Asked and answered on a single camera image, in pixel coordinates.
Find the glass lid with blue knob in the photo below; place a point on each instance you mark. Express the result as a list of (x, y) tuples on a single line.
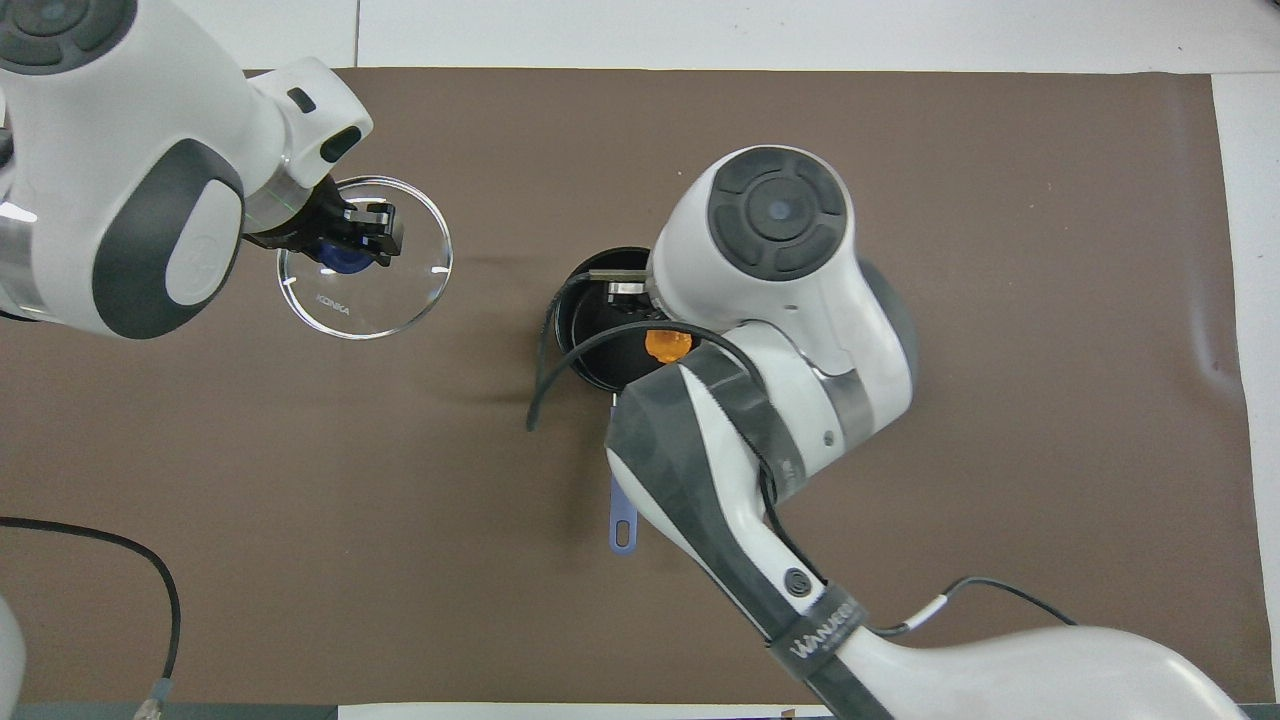
[(400, 290)]

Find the brown table mat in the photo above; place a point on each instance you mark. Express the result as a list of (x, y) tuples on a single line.
[(400, 550)]

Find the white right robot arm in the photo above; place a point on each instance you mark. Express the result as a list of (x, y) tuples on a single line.
[(780, 300)]

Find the orange corn cob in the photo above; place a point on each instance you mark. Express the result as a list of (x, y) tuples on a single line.
[(665, 345)]

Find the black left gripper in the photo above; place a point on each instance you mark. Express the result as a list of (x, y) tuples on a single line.
[(305, 225)]

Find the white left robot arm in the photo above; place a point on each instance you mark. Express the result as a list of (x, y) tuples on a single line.
[(100, 150)]

